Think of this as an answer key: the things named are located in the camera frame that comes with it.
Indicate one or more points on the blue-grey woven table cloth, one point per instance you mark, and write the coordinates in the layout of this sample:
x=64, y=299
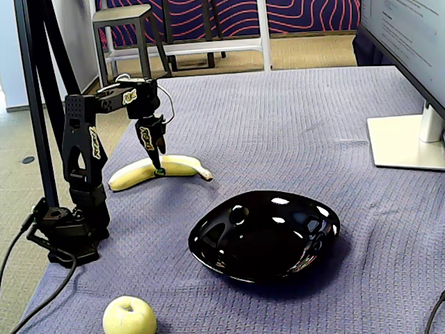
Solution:
x=278, y=121

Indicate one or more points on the black lattice robot base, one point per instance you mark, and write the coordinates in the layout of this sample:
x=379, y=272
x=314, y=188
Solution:
x=62, y=226

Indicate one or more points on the silver monitor stand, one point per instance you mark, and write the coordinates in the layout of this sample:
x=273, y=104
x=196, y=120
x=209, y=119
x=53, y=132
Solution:
x=396, y=142

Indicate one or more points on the dark round floor cover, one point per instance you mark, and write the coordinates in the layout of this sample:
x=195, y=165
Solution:
x=28, y=160

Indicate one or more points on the black camera stand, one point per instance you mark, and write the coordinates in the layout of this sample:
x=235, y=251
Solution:
x=36, y=104

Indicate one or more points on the yellow banana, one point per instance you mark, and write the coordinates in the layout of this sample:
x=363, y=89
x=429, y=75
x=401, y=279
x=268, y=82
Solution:
x=132, y=174

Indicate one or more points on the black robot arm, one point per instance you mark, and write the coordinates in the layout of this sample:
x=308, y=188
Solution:
x=78, y=139

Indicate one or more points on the grey metal stool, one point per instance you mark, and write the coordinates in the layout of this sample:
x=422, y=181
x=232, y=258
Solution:
x=118, y=14

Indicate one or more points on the green apple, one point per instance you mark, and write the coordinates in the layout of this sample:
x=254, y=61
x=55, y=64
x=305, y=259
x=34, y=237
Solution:
x=128, y=316

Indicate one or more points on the computer monitor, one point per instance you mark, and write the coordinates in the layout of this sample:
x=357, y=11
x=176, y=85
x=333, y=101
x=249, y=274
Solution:
x=410, y=28

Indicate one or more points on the white table frame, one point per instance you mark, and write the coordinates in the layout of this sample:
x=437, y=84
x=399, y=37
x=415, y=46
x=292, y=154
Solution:
x=264, y=35

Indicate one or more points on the glossy black plate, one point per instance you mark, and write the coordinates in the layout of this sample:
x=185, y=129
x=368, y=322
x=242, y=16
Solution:
x=264, y=243

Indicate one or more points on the black chair frame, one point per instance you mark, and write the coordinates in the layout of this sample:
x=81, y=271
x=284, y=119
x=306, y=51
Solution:
x=208, y=35

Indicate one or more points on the purple panel with red lines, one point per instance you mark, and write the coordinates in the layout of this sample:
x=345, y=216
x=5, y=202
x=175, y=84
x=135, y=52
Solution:
x=313, y=17

